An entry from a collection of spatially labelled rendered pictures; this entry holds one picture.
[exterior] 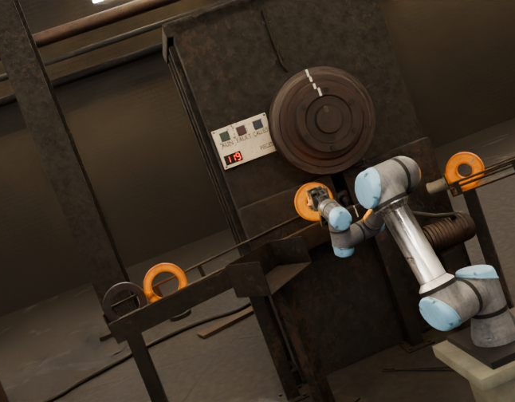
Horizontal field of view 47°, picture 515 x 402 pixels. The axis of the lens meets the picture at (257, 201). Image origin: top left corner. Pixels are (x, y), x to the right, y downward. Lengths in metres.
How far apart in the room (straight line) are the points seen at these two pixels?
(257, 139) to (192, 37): 0.54
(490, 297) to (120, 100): 7.31
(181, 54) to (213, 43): 0.15
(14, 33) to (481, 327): 4.32
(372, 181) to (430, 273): 0.32
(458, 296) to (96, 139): 7.30
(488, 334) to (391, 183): 0.54
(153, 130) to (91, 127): 0.86
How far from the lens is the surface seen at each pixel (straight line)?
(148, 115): 8.69
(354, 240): 2.21
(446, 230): 2.70
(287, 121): 2.59
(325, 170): 2.66
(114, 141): 8.69
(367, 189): 1.85
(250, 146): 2.72
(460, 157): 2.72
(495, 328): 1.97
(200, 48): 2.77
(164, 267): 2.62
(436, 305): 1.83
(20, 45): 5.32
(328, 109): 2.57
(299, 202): 2.43
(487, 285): 1.93
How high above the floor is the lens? 1.17
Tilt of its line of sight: 6 degrees down
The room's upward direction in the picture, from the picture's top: 20 degrees counter-clockwise
